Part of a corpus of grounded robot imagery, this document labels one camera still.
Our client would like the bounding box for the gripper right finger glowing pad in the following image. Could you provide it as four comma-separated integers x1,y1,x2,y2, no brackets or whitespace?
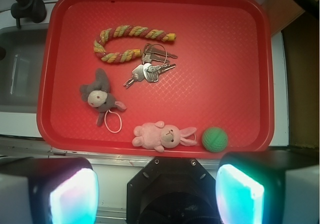
215,150,320,224

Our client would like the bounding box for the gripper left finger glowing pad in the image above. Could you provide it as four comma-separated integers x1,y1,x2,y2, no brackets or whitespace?
0,156,99,224

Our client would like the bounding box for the green textured ball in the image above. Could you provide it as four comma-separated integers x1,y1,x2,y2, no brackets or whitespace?
201,127,229,153

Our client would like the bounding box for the grey plush elephant toy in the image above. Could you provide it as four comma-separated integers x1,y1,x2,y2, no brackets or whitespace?
79,68,127,134

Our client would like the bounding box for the pink plush bunny toy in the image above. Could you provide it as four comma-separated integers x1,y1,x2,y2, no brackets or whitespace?
132,121,197,153

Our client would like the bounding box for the grey sink basin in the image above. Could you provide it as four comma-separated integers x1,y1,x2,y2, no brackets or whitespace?
0,23,49,114

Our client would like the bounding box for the red plastic tray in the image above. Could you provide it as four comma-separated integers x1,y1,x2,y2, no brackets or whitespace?
37,0,274,156

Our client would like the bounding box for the silver key bunch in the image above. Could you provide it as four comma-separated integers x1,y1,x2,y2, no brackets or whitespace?
123,43,178,89

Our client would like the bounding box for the black faucet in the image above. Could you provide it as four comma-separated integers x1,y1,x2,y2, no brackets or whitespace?
10,0,47,29

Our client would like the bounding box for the multicolored twisted rope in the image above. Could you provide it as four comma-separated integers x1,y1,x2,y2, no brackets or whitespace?
93,25,178,65

